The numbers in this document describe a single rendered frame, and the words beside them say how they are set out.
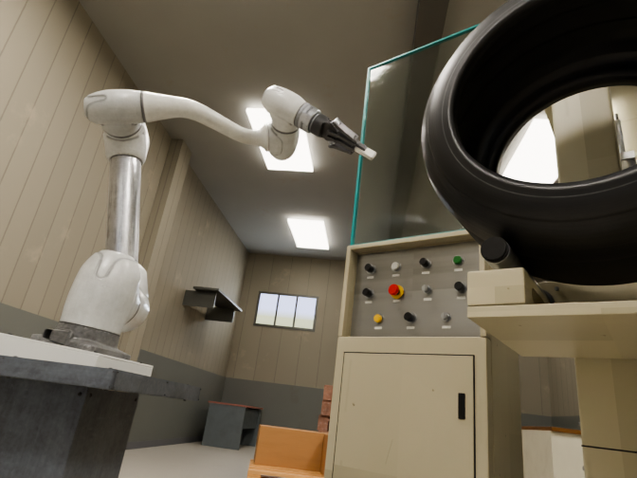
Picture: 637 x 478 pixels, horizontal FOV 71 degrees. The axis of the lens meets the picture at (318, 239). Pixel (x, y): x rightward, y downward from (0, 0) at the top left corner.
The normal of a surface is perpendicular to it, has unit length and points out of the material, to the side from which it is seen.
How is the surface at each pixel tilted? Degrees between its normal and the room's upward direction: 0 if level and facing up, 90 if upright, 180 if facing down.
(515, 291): 90
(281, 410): 90
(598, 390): 90
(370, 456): 90
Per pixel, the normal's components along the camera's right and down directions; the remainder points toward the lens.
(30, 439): -0.09, -0.38
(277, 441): 0.15, -0.35
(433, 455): -0.58, -0.36
